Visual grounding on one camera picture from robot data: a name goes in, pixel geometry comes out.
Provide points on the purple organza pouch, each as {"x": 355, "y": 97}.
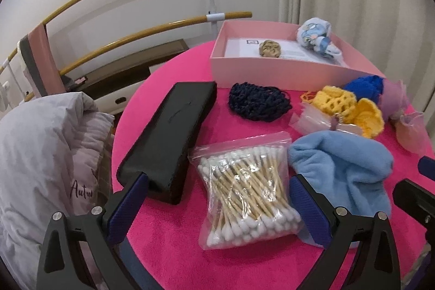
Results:
{"x": 392, "y": 96}

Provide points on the black rectangular case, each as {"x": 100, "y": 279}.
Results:
{"x": 170, "y": 137}

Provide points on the navy crochet net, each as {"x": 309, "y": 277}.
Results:
{"x": 260, "y": 101}

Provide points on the short wooden barre rail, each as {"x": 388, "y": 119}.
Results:
{"x": 136, "y": 35}

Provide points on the pink cardboard box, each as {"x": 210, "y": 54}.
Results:
{"x": 272, "y": 72}

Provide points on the beige knitted flower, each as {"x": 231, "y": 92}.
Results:
{"x": 270, "y": 48}

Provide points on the pink grey hanging cloth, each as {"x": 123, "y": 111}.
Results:
{"x": 39, "y": 59}

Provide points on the clear plastic bag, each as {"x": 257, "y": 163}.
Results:
{"x": 307, "y": 122}

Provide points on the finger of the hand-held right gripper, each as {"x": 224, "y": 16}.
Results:
{"x": 416, "y": 203}
{"x": 427, "y": 167}

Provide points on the yellow crochet piece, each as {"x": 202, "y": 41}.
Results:
{"x": 353, "y": 108}

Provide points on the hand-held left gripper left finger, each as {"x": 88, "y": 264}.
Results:
{"x": 126, "y": 208}

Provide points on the dark wooden furniture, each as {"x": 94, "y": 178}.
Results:
{"x": 136, "y": 72}

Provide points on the bag of cotton swabs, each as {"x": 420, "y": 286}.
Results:
{"x": 244, "y": 195}

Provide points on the light blue fleece cloth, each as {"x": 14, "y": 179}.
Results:
{"x": 343, "y": 167}

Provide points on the white wall fixture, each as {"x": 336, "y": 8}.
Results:
{"x": 4, "y": 94}

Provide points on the white blue printed baby cloth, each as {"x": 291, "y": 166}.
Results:
{"x": 314, "y": 35}

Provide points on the white quilted jacket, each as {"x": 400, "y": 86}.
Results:
{"x": 37, "y": 154}

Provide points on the blue knitted cloth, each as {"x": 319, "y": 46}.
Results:
{"x": 365, "y": 86}

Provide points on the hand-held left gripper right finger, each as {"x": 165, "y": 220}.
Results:
{"x": 311, "y": 212}

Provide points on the white paper sheet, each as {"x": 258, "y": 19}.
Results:
{"x": 238, "y": 47}

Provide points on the pink organza pouch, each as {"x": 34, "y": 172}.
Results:
{"x": 409, "y": 135}

